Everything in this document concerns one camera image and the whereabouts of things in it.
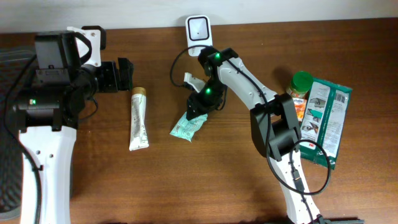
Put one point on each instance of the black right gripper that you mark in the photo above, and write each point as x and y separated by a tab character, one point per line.
203	101

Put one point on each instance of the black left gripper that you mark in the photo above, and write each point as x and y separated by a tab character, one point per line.
126	71

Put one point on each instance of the mint green tissue pack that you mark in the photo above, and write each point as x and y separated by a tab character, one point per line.
186	129

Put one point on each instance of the white tube brown cap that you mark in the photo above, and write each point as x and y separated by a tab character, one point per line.
138	137

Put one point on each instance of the orange snack packet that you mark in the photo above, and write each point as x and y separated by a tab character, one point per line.
300	106

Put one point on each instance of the green lid jar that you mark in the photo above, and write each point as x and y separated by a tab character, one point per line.
300	84

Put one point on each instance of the green 3M wipes package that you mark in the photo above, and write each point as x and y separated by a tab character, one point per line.
323	122

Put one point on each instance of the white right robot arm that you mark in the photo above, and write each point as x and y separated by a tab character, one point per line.
275	128

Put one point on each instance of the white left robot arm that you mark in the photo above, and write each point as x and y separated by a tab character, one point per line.
45	115

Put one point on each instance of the white barcode scanner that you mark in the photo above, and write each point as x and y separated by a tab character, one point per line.
198	32

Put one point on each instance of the grey plastic basket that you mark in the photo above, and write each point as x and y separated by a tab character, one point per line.
13	60

